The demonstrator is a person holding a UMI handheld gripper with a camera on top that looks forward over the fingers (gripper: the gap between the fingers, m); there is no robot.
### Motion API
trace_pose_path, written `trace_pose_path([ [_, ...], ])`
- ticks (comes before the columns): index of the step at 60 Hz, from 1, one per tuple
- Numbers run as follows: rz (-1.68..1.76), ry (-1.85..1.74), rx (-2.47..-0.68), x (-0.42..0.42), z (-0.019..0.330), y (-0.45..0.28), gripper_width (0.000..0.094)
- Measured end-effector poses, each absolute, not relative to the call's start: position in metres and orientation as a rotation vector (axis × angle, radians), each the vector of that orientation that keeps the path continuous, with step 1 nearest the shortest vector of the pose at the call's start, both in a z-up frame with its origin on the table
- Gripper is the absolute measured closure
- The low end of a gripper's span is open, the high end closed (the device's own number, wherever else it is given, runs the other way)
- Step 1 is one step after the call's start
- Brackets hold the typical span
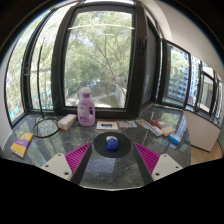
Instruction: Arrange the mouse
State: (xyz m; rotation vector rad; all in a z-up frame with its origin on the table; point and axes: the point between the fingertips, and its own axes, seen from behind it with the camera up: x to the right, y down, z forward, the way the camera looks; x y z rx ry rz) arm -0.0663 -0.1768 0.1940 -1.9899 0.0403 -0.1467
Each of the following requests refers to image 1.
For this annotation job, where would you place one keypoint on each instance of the pale printed pamphlet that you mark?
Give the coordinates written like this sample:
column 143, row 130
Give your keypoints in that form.
column 127, row 124

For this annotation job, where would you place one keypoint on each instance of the small blue box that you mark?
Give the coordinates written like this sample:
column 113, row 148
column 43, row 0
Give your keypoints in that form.
column 175, row 138

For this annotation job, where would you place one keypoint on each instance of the yellow and purple box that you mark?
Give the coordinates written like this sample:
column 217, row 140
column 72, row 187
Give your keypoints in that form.
column 22, row 144

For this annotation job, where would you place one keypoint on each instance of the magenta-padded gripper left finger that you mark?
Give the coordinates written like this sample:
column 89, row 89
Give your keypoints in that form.
column 60, row 165

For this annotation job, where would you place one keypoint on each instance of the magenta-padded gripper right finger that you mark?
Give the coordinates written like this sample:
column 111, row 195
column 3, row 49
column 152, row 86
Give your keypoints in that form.
column 164, row 165

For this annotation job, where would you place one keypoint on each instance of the purple detergent bottle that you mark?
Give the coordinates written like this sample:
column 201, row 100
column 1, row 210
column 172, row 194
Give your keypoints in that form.
column 86, row 111

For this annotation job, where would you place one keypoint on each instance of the blue and white computer mouse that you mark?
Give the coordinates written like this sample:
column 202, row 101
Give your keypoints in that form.
column 112, row 143

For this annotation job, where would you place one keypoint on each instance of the red and white book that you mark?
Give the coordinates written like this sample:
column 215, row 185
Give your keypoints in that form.
column 161, row 125

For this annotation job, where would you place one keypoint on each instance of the white and orange carton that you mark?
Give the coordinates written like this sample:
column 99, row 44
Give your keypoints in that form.
column 66, row 122

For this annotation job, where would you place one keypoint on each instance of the round black mouse pad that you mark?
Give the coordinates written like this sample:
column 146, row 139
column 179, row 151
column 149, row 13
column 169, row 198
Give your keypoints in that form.
column 100, row 146

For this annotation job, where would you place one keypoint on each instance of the white booklet with dark print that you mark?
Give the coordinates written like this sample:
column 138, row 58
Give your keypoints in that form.
column 107, row 125

